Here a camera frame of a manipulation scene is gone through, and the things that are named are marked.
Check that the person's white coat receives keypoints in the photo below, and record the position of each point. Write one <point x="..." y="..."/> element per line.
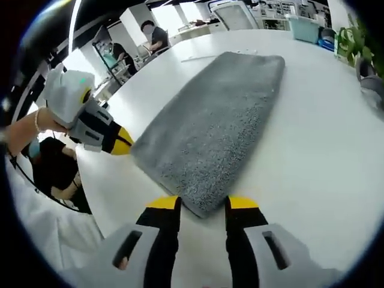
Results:
<point x="54" y="231"/>

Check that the small blue basket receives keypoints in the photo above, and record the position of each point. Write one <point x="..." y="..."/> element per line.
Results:
<point x="327" y="39"/>

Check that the green potted plant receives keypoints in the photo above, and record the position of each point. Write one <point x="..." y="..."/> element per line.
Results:
<point x="357" y="39"/>

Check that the person's left hand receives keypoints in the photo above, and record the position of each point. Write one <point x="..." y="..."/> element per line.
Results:
<point x="48" y="121"/>

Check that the grey towel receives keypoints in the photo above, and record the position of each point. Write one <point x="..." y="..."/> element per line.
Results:
<point x="216" y="120"/>

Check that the flat white strip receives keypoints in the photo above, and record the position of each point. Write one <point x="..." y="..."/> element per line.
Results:
<point x="198" y="58"/>

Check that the person's right hand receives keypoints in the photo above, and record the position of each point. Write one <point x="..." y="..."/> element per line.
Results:
<point x="123" y="263"/>

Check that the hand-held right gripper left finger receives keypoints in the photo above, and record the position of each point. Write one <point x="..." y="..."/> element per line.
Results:
<point x="132" y="249"/>

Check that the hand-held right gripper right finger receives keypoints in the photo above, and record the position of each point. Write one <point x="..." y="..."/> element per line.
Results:
<point x="270" y="249"/>

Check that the green storage box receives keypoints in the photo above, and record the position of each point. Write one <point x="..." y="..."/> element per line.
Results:
<point x="304" y="28"/>

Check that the person's black shirt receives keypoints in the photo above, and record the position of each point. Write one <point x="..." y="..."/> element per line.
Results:
<point x="57" y="171"/>

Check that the black metal rack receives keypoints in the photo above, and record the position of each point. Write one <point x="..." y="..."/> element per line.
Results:
<point x="105" y="63"/>

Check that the white mesh chair back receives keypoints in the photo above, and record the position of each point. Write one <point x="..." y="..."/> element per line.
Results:
<point x="237" y="16"/>

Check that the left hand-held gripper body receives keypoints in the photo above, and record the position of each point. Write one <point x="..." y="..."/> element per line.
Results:
<point x="67" y="93"/>

